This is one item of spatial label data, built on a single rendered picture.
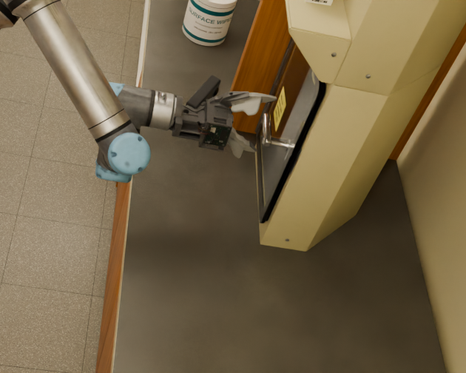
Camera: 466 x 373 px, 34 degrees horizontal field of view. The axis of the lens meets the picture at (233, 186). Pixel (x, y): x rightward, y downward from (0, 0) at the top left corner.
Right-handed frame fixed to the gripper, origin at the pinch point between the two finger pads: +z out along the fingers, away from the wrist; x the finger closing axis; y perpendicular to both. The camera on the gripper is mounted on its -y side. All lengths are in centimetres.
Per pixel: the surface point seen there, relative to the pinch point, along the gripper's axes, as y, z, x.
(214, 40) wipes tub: -60, -5, -24
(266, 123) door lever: 1.0, -0.4, 0.7
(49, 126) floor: -116, -51, -120
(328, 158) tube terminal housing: 10.9, 11.3, 3.1
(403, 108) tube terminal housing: 2.8, 24.8, 12.9
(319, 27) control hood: 8.8, -0.3, 30.9
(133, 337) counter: 39, -21, -26
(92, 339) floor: -18, -23, -120
